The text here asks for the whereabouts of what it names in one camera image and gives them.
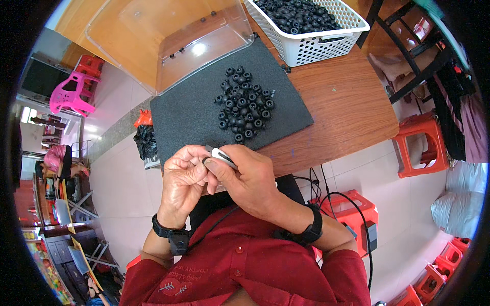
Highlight heap of black grommets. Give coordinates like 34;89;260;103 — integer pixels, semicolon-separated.
253;0;345;43

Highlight pile of black rubber grommets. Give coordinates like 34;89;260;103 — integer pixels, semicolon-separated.
214;66;276;144

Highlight orange plastic bag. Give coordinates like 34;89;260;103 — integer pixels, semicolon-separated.
133;109;153;129

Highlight black power adapter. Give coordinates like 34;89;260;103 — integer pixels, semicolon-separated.
366;223;378;253

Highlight grey pillow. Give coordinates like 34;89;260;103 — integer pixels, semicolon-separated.
431;191;485;240

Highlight grey white hand tool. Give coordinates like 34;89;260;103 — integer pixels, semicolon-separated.
205;145;239;171

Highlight red plastic stool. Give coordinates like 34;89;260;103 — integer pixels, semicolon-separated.
310;189;379;259
434;242;464;277
452;236;472;254
413;264;448;305
387;285;423;306
391;113;449;179

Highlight person's left hand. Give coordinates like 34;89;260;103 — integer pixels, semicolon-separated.
158;145;215;229

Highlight stack of red stools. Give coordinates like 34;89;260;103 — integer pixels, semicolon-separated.
75;55;105;91

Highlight black foam mat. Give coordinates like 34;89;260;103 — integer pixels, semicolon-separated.
150;36;315;170

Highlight white perforated plastic basket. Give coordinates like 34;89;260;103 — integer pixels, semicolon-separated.
244;0;371;68

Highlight white pillow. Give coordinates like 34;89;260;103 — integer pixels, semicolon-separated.
446;161;489;194

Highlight pink plastic chair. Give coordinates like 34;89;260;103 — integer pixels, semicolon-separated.
49;71;101;118

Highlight black wrist band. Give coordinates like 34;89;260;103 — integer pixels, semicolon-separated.
273;203;323;246
152;213;191;256

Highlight thin black body cable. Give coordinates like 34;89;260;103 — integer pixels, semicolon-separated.
187;206;240;251

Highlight hanging dark clothes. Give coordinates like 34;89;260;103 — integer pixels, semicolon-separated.
426;63;489;164

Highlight black television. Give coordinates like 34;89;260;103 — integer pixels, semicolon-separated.
19;57;72;102

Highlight person's body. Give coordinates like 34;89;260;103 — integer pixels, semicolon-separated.
119;206;372;306

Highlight dark wooden chair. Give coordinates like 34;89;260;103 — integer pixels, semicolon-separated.
356;0;457;105

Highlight clear plastic box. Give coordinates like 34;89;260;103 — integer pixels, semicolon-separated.
85;0;255;96

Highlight black plastic bag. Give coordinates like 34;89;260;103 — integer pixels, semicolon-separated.
133;125;158;161

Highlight cluttered shelves with goods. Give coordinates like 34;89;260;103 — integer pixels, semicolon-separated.
15;180;124;306

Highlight person's right hand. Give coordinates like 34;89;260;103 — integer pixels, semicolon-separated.
204;144;309;231

